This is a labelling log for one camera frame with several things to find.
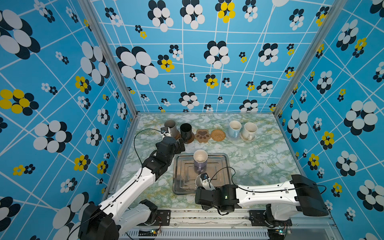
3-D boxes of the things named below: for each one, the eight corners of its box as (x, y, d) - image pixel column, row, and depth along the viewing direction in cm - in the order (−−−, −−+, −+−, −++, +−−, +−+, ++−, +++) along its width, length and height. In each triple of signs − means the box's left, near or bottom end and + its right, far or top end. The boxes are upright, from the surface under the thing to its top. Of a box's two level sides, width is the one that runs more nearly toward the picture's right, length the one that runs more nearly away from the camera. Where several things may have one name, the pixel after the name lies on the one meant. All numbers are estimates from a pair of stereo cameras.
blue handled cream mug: (229, 142, 104) (231, 133, 96) (227, 130, 111) (229, 120, 103) (239, 142, 104) (243, 133, 96) (237, 129, 111) (240, 120, 103)
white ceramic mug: (247, 144, 104) (251, 136, 96) (237, 136, 108) (240, 127, 101) (256, 136, 108) (260, 128, 100) (246, 129, 112) (250, 120, 105)
